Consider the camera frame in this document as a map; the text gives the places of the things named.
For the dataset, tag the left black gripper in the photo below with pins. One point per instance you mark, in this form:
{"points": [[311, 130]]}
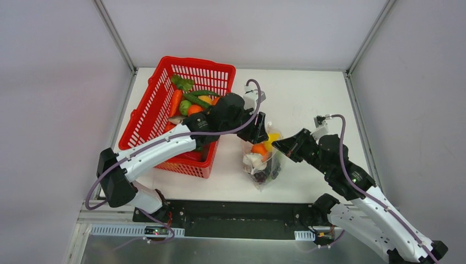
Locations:
{"points": [[253, 127]]}

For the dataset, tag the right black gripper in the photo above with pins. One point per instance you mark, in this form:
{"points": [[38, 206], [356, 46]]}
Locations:
{"points": [[301, 146]]}

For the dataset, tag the yellow bell pepper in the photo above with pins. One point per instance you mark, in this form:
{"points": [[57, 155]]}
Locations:
{"points": [[271, 138]]}

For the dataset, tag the orange tangerine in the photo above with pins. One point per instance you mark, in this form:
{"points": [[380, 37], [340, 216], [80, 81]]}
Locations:
{"points": [[259, 149], [215, 101], [194, 109]]}

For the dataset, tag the clear zip top bag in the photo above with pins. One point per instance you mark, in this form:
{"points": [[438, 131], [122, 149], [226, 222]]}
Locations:
{"points": [[275, 155]]}

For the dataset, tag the white garlic bulb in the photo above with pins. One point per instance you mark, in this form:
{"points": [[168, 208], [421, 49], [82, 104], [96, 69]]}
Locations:
{"points": [[253, 163]]}

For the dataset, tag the black grape bunch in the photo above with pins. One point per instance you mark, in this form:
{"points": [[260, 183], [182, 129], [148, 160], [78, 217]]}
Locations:
{"points": [[272, 170]]}

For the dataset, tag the dark red grape bunch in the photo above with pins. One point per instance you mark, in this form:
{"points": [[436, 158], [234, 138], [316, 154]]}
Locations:
{"points": [[260, 177]]}

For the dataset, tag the red plastic basket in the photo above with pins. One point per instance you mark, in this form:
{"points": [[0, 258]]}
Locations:
{"points": [[150, 118]]}

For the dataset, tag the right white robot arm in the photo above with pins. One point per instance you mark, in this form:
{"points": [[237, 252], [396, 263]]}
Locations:
{"points": [[383, 228]]}

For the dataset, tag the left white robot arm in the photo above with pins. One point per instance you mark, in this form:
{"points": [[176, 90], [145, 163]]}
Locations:
{"points": [[117, 172]]}

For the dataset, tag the round yellow fruit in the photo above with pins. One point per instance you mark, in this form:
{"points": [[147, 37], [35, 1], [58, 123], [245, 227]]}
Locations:
{"points": [[205, 99]]}

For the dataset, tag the green bean pod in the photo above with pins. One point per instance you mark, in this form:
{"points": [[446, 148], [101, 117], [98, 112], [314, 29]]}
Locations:
{"points": [[203, 93]]}

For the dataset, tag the long green cucumber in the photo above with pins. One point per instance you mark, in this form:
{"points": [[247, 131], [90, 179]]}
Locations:
{"points": [[196, 101]]}

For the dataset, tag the grey toy fish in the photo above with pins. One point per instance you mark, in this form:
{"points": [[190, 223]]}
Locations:
{"points": [[177, 119]]}

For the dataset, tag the orange carrot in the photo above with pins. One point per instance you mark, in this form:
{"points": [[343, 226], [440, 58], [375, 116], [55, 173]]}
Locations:
{"points": [[175, 101]]}

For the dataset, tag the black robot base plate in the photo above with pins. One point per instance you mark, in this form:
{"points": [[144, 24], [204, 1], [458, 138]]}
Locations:
{"points": [[244, 220]]}

